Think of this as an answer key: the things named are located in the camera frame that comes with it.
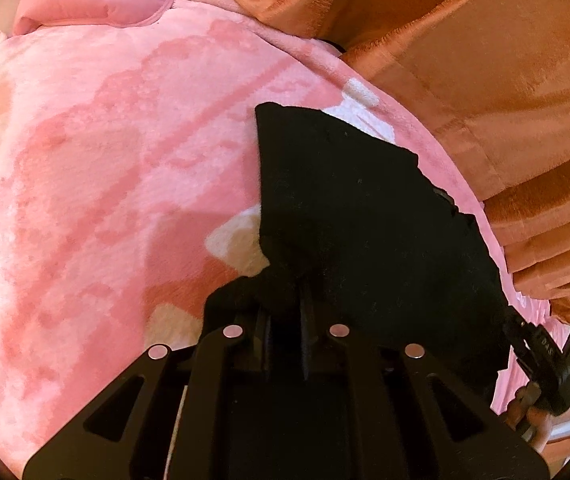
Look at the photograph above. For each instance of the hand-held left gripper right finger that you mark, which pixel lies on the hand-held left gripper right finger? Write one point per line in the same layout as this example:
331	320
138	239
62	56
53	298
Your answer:
365	360

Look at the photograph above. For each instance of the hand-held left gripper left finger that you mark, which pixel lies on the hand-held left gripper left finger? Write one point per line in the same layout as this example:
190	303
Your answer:
215	360

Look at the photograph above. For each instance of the black garment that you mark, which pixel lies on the black garment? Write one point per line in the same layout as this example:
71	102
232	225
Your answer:
365	210

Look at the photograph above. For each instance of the person's right hand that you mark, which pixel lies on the person's right hand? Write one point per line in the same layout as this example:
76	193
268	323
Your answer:
535	422

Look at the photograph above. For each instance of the pink printed fleece blanket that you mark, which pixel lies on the pink printed fleece blanket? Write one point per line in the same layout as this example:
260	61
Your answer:
90	185

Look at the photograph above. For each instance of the orange curtain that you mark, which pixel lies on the orange curtain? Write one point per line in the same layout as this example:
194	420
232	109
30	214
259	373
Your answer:
465	60

